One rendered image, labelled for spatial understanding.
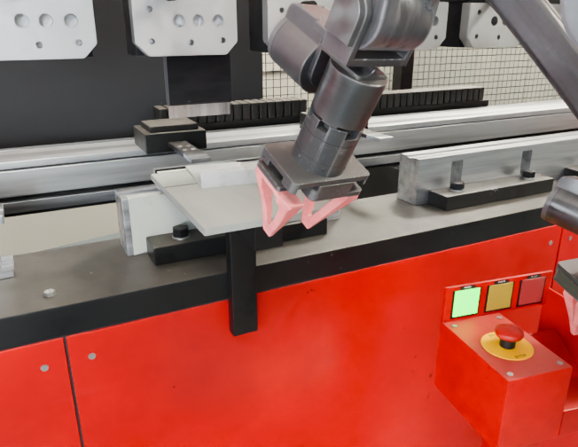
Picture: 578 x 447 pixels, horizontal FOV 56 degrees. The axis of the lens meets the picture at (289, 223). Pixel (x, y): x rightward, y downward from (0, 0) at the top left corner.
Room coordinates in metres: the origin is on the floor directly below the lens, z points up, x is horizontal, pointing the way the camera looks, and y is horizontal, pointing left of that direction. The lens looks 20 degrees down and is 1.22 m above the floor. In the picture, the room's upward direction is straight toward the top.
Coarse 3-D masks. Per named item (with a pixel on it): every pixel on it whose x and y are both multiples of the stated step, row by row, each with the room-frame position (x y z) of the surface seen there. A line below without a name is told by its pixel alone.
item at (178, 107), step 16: (176, 64) 0.84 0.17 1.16; (192, 64) 0.85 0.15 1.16; (208, 64) 0.86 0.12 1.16; (224, 64) 0.88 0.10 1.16; (176, 80) 0.84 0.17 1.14; (192, 80) 0.85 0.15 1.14; (208, 80) 0.86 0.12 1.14; (224, 80) 0.87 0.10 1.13; (176, 96) 0.84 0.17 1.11; (192, 96) 0.85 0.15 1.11; (208, 96) 0.86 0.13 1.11; (224, 96) 0.87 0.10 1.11; (176, 112) 0.85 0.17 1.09; (192, 112) 0.86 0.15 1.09; (208, 112) 0.87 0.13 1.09; (224, 112) 0.88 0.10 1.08
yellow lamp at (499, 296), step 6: (510, 282) 0.77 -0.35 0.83; (492, 288) 0.76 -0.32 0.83; (498, 288) 0.76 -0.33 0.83; (504, 288) 0.77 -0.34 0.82; (510, 288) 0.77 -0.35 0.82; (492, 294) 0.76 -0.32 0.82; (498, 294) 0.76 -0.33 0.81; (504, 294) 0.77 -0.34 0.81; (510, 294) 0.77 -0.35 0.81; (492, 300) 0.76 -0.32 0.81; (498, 300) 0.77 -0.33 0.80; (504, 300) 0.77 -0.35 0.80; (510, 300) 0.77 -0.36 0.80; (492, 306) 0.76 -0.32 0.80; (498, 306) 0.77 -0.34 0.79; (504, 306) 0.77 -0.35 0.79
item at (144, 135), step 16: (144, 128) 1.05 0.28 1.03; (160, 128) 1.03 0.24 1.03; (176, 128) 1.04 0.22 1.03; (192, 128) 1.06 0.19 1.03; (144, 144) 1.01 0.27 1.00; (160, 144) 1.02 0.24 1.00; (176, 144) 1.01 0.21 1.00; (192, 144) 1.04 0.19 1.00; (192, 160) 0.89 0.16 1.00; (208, 160) 0.90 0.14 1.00
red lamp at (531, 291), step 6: (522, 282) 0.78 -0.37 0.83; (528, 282) 0.78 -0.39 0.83; (534, 282) 0.79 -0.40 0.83; (540, 282) 0.79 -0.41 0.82; (522, 288) 0.78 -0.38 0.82; (528, 288) 0.78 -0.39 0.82; (534, 288) 0.79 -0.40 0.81; (540, 288) 0.79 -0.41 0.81; (522, 294) 0.78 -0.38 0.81; (528, 294) 0.78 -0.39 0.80; (534, 294) 0.79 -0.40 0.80; (540, 294) 0.79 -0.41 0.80; (522, 300) 0.78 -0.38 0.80; (528, 300) 0.78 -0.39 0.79; (534, 300) 0.79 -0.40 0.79; (540, 300) 0.79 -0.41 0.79
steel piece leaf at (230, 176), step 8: (216, 168) 0.84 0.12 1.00; (224, 168) 0.84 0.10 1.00; (232, 168) 0.84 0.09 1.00; (240, 168) 0.84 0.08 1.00; (200, 176) 0.79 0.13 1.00; (208, 176) 0.74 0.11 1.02; (216, 176) 0.74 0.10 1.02; (224, 176) 0.74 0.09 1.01; (232, 176) 0.75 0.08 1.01; (240, 176) 0.75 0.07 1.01; (248, 176) 0.76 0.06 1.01; (200, 184) 0.74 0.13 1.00; (208, 184) 0.74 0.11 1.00; (216, 184) 0.74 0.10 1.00; (224, 184) 0.74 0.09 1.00; (232, 184) 0.75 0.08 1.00
